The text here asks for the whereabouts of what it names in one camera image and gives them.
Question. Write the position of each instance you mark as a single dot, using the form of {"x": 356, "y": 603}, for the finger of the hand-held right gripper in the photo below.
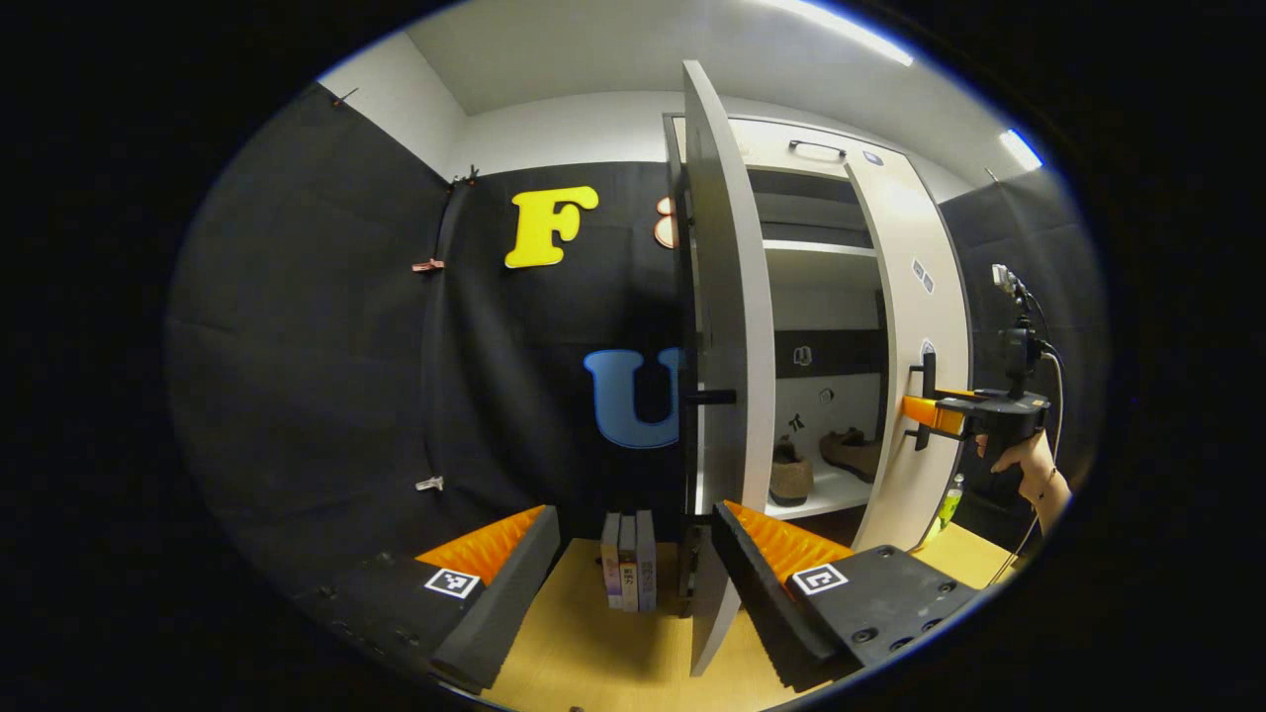
{"x": 935, "y": 413}
{"x": 959, "y": 394}

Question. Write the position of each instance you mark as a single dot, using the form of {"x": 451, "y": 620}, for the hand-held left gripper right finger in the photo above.
{"x": 762, "y": 603}

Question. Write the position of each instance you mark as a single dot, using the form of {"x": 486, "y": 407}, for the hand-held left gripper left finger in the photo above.
{"x": 504, "y": 603}

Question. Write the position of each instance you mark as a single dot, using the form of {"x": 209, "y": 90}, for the brown fuzzy shoe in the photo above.
{"x": 791, "y": 480}
{"x": 853, "y": 455}

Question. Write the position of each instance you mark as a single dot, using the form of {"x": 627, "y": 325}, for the white grey shoe cabinet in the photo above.
{"x": 831, "y": 302}

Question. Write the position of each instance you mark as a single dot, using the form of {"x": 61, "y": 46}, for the white shoe cabinet door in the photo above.
{"x": 732, "y": 297}
{"x": 910, "y": 227}

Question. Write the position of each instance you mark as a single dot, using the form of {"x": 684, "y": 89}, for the white cabinet shelf board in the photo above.
{"x": 821, "y": 247}

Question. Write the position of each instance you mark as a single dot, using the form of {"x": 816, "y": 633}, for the green bottle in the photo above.
{"x": 949, "y": 509}

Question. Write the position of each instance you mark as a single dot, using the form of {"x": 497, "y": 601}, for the grey blue book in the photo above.
{"x": 647, "y": 564}

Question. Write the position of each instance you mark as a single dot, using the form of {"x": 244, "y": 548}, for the brown spine book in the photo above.
{"x": 629, "y": 564}

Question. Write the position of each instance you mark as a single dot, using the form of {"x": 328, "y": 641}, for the small ceiling light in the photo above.
{"x": 1021, "y": 148}

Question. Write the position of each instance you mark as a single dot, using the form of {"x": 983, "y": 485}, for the red clip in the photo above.
{"x": 427, "y": 265}

